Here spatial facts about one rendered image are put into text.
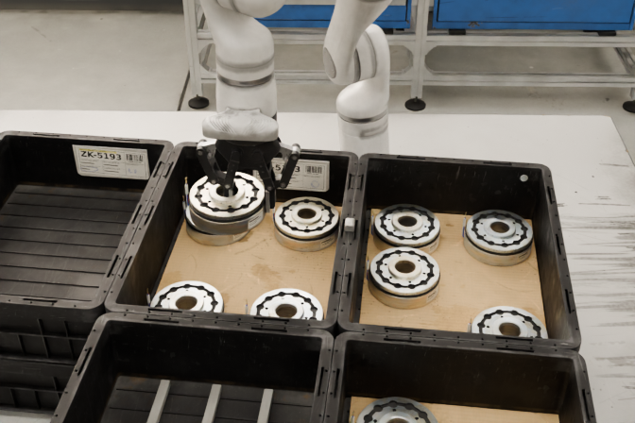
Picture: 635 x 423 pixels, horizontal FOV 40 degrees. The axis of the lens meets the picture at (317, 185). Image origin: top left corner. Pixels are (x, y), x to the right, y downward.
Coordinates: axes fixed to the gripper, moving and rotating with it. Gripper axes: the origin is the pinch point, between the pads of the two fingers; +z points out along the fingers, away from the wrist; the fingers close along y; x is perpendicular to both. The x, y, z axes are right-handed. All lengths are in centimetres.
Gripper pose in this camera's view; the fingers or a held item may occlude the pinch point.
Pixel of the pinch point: (249, 198)
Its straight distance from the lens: 118.1
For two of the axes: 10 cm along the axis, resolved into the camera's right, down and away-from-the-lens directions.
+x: -0.6, 5.9, -8.0
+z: -0.2, 8.0, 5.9
